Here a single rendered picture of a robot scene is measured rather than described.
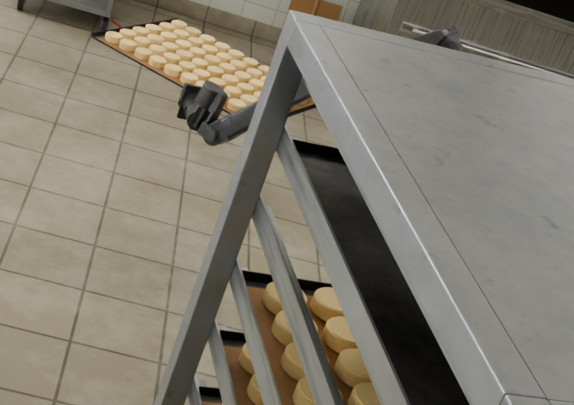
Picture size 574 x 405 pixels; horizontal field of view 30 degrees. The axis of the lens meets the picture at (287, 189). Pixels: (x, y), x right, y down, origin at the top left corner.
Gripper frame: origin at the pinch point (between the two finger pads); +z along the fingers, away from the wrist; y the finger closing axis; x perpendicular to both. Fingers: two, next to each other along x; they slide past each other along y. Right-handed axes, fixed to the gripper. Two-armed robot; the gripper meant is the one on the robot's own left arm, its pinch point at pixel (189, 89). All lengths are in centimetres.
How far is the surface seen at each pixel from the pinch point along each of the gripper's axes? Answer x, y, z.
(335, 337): -18, -50, -177
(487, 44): 197, 33, 218
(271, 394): -28, -50, -188
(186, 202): 41, 100, 116
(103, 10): 10, 85, 278
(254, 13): 106, 86, 337
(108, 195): 7, 100, 110
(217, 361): -28, -40, -171
